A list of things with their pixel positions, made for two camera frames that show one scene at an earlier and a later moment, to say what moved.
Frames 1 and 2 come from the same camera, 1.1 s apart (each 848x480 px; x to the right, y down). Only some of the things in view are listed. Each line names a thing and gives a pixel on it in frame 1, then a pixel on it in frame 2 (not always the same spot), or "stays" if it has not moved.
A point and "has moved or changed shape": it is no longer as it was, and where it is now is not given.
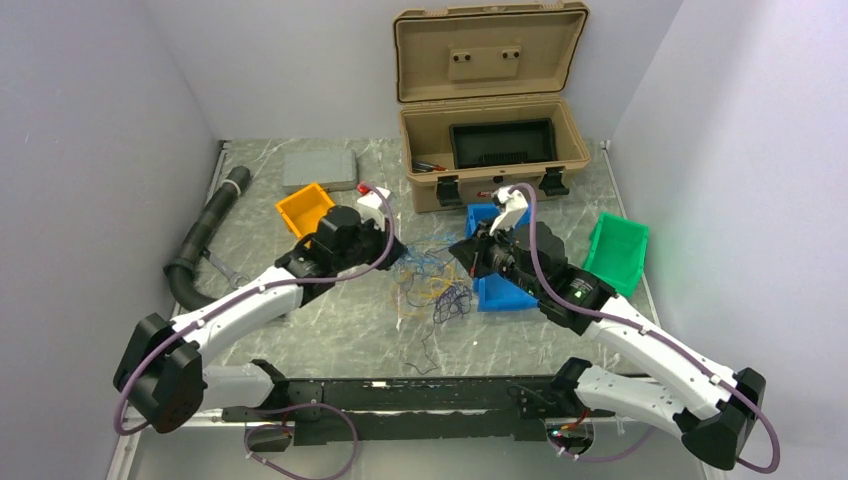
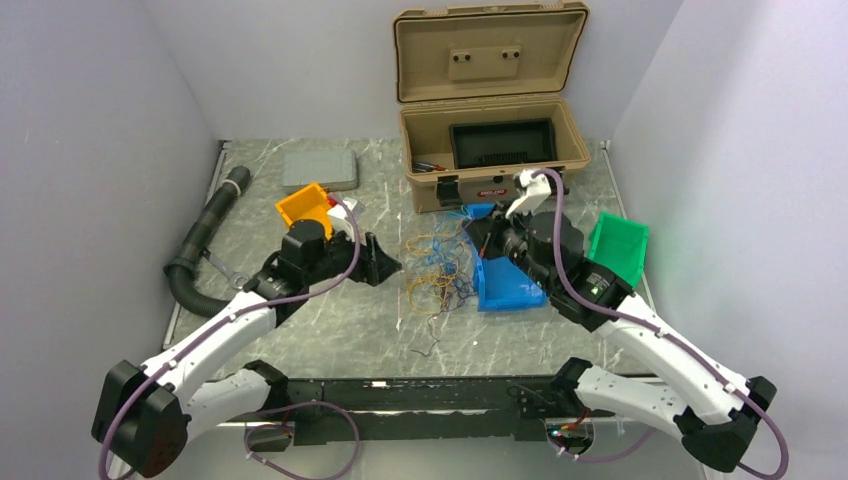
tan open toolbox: [481, 95] stays
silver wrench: [232, 275] stays
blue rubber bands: [449, 303] has moved or changed shape
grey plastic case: [330, 170] stays
